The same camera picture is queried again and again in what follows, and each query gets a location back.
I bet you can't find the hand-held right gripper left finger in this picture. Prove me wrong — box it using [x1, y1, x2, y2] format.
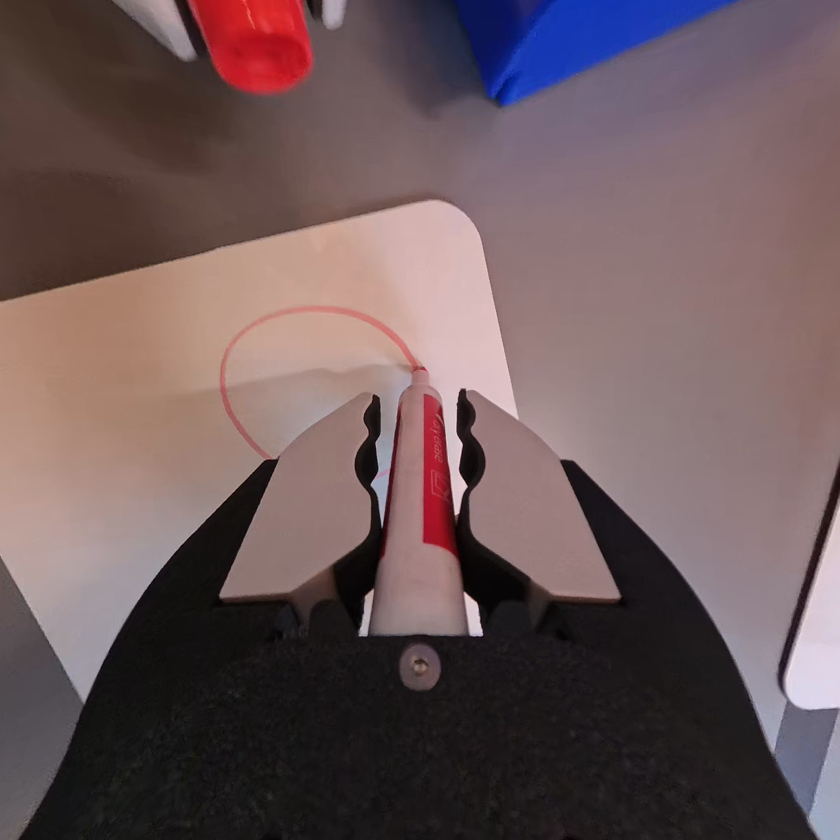
[221, 394, 384, 620]

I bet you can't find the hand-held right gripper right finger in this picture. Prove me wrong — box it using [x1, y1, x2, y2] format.
[457, 389, 622, 620]

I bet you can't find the red marker cap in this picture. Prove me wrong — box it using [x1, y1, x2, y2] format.
[188, 0, 317, 97]

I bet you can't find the red whiteboard marker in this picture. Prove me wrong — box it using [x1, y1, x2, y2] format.
[365, 367, 473, 637]

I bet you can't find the blue open-front storage bin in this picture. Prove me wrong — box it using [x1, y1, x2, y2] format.
[456, 0, 739, 107]

